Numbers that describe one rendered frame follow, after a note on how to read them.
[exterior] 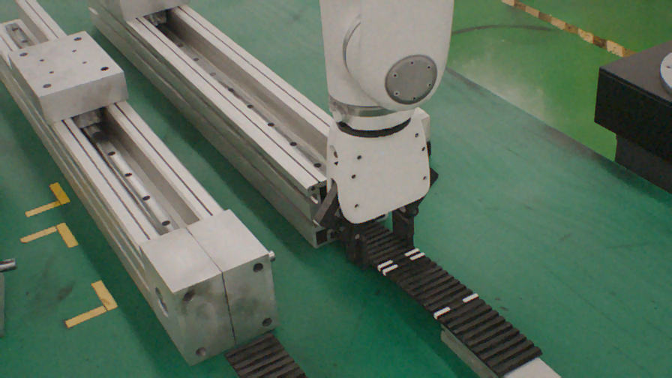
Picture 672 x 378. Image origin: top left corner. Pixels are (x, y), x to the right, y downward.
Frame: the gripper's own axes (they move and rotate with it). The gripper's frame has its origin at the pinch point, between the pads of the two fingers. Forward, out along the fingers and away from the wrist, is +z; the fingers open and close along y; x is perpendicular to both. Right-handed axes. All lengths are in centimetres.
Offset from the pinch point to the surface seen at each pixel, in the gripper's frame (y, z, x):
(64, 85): -20.8, -9.4, 39.3
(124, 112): -15.2, -5.4, 35.5
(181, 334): -24.0, -1.0, -2.4
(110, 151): -18.8, -2.6, 32.1
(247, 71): 2.5, -5.1, 36.0
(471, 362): -2.0, 2.3, -18.4
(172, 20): 2, -3, 64
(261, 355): -18.8, -0.4, -8.6
